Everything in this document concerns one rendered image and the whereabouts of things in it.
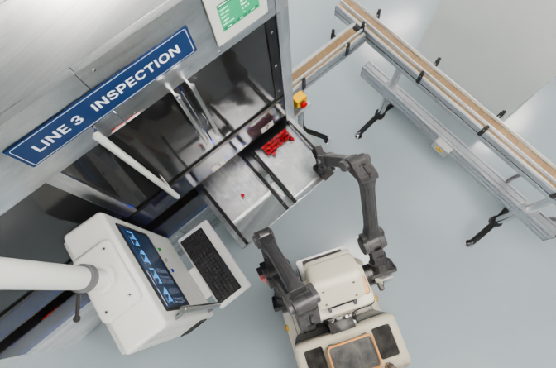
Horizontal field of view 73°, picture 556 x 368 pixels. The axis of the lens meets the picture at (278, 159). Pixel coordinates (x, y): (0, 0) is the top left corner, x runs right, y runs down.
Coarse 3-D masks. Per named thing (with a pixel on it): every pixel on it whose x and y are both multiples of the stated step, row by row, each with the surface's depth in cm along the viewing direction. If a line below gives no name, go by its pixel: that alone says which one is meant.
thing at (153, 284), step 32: (96, 224) 139; (128, 224) 161; (96, 256) 132; (128, 256) 136; (160, 256) 170; (128, 288) 127; (160, 288) 143; (192, 288) 187; (128, 320) 127; (160, 320) 127; (192, 320) 159; (128, 352) 124
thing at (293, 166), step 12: (288, 144) 217; (300, 144) 216; (264, 156) 215; (276, 156) 215; (288, 156) 214; (300, 156) 214; (312, 156) 213; (276, 168) 212; (288, 168) 212; (300, 168) 211; (312, 168) 211; (288, 180) 209; (300, 180) 209; (312, 180) 205
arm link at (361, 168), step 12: (360, 156) 145; (360, 168) 142; (372, 168) 141; (360, 180) 139; (372, 180) 141; (360, 192) 148; (372, 192) 144; (372, 204) 147; (372, 216) 150; (372, 228) 153; (360, 240) 159; (384, 240) 158
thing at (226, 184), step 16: (240, 160) 215; (208, 176) 213; (224, 176) 213; (240, 176) 212; (256, 176) 208; (208, 192) 207; (224, 192) 210; (240, 192) 209; (256, 192) 208; (224, 208) 206; (240, 208) 206
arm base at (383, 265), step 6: (384, 252) 160; (378, 258) 158; (384, 258) 158; (372, 264) 160; (378, 264) 158; (384, 264) 158; (390, 264) 161; (372, 270) 160; (378, 270) 159; (384, 270) 158; (390, 270) 159; (396, 270) 159; (372, 276) 158; (378, 276) 159
